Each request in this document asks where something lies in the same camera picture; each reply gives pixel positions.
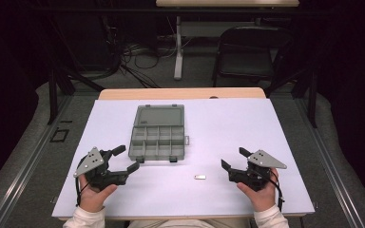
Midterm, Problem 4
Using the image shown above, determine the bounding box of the black folding chair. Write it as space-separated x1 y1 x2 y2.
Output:
211 26 295 88

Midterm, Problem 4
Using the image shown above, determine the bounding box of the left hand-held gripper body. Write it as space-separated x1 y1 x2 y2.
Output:
73 146 130 193

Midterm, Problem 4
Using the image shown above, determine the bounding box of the left hand-held gripper cable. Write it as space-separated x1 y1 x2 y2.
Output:
74 176 90 207

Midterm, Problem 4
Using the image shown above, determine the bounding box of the white table mat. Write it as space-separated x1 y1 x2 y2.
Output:
51 97 316 219

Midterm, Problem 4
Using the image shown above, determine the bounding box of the dark curtain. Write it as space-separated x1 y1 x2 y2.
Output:
0 0 50 198
317 0 365 199

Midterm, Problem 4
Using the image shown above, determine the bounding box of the bundle of floor cables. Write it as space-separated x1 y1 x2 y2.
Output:
106 18 180 89

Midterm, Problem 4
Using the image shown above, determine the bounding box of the right hand-held gripper cable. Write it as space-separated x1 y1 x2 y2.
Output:
265 170 286 213

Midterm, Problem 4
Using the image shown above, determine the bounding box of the grey plastic organizer box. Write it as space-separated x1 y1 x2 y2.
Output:
127 104 191 164

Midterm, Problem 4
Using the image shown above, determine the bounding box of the person's left hand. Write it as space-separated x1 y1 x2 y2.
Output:
78 174 119 214

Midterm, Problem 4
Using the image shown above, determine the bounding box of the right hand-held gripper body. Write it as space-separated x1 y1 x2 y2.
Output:
228 149 288 193

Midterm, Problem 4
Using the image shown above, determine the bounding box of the black metal stand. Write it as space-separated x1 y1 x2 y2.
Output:
265 67 319 129
47 67 106 125

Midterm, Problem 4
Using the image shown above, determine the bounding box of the wooden table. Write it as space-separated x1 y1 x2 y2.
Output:
97 86 267 101

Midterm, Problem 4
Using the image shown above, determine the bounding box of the person's right hand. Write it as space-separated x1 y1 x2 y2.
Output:
236 167 280 213

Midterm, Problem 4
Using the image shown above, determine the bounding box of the hand-held gripper cable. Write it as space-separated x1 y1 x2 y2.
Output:
265 170 286 213
74 176 90 207

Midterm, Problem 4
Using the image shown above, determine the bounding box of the white desk leg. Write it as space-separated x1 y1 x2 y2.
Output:
173 15 185 81

